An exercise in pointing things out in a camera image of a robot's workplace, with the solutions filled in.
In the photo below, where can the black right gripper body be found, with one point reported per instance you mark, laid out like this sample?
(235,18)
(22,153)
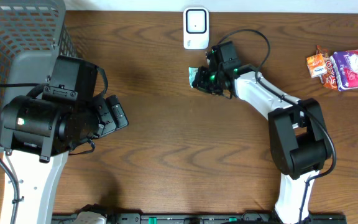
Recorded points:
(209,81)

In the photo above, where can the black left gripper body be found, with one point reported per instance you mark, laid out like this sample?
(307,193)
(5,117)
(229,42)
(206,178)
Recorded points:
(109,113)

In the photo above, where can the teal snack packet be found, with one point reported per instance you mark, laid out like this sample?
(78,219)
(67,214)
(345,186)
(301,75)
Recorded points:
(192,75)

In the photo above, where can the small orange box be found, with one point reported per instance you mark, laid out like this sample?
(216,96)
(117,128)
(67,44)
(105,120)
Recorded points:
(316,65)

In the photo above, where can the orange chocolate bar wrapper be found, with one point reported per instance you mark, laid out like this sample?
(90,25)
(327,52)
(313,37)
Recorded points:
(328,79)

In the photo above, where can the red purple rice packet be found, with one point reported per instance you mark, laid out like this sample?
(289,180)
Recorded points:
(345,64)

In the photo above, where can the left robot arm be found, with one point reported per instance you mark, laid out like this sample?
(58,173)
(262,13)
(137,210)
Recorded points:
(39,135)

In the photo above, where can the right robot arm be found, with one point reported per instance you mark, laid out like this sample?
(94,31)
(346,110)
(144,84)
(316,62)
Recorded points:
(301,148)

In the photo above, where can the grey plastic mesh basket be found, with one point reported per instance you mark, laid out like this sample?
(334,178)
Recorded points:
(32,36)

